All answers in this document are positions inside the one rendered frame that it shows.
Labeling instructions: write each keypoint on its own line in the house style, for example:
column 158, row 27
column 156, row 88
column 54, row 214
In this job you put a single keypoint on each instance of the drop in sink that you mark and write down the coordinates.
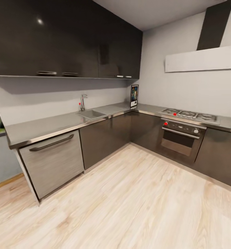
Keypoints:
column 99, row 112

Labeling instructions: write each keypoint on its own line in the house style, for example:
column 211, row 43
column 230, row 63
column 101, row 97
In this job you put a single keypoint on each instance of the range hood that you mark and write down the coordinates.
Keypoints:
column 208, row 56

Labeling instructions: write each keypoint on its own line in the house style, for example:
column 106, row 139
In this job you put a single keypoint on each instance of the poster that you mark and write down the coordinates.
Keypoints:
column 134, row 95

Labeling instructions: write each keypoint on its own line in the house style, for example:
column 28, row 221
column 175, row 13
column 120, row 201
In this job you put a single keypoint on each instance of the cabinet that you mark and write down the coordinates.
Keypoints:
column 119, row 46
column 48, row 38

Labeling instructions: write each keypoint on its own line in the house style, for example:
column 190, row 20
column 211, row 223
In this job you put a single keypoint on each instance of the burner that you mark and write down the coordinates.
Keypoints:
column 197, row 116

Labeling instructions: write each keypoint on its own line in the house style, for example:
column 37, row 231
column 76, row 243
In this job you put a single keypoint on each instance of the oven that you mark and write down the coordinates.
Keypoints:
column 180, row 138

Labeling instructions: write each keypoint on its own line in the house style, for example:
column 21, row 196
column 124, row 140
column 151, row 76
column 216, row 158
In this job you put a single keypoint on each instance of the dishwasher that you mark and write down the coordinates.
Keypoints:
column 53, row 161

